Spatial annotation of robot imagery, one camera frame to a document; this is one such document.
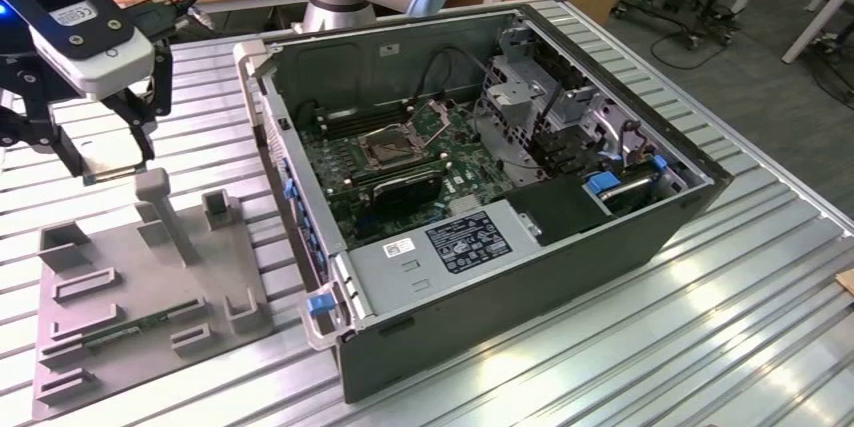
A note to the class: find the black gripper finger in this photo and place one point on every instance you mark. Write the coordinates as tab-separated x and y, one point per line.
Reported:
163	82
40	92

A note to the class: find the silver square CPU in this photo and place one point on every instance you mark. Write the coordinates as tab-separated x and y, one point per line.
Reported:
113	174

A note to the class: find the black RAM slot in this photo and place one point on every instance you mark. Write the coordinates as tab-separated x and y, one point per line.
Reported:
374	179
367	124
363	114
394	170

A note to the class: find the CPU socket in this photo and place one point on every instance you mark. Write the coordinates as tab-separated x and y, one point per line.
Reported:
394	149

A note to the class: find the blue card retainer clip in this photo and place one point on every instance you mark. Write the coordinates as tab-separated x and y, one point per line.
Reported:
289	189

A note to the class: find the grey plastic parts rack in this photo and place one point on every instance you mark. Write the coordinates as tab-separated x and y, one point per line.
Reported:
153	272

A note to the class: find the round black cooler shroud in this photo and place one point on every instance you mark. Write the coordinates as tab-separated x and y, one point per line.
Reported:
407	194

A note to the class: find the green motherboard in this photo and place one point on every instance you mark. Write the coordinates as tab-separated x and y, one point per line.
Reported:
467	167

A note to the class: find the green RAM stick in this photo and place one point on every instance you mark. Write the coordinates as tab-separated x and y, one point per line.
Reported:
113	334

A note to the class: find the silver metal drive cage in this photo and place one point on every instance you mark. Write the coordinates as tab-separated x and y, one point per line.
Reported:
514	92

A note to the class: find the grey power supply unit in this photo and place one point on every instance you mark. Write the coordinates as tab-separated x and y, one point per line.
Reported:
400	277

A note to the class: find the blue disk carrier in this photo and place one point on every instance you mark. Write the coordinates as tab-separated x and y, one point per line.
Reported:
600	182

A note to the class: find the open black PC case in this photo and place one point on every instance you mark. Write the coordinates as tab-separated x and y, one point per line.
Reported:
500	327

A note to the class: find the small blue clip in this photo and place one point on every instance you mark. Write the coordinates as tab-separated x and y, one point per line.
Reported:
659	163

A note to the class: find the small wooden block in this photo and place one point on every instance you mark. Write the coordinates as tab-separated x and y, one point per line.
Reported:
846	281

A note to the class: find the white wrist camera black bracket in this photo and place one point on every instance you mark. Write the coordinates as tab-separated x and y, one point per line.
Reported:
100	62

